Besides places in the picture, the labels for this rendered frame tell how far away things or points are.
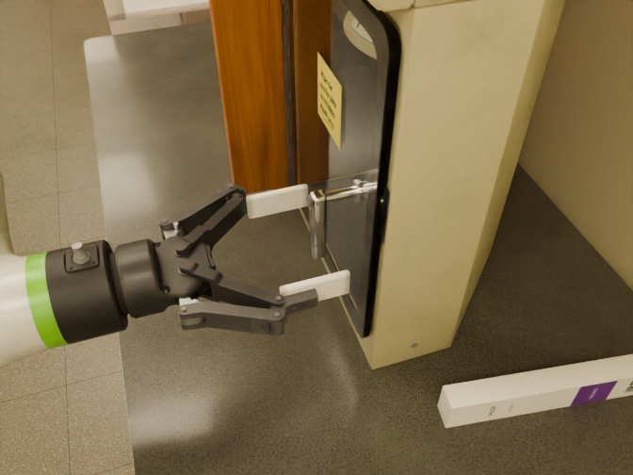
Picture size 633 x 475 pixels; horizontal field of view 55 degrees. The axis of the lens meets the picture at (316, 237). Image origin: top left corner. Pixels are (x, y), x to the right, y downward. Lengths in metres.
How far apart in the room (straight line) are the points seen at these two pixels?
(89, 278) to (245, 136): 0.42
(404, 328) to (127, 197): 0.53
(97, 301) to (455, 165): 0.35
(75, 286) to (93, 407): 1.37
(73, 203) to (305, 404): 1.93
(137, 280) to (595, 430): 0.55
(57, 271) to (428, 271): 0.37
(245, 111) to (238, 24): 0.13
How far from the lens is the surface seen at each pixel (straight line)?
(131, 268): 0.59
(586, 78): 1.01
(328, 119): 0.67
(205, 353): 0.81
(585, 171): 1.04
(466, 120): 0.55
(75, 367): 2.04
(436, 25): 0.48
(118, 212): 1.02
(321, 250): 0.65
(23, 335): 0.61
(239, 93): 0.89
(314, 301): 0.58
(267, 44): 0.87
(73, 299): 0.59
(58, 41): 3.74
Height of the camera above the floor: 1.60
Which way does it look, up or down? 45 degrees down
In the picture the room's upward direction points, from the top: straight up
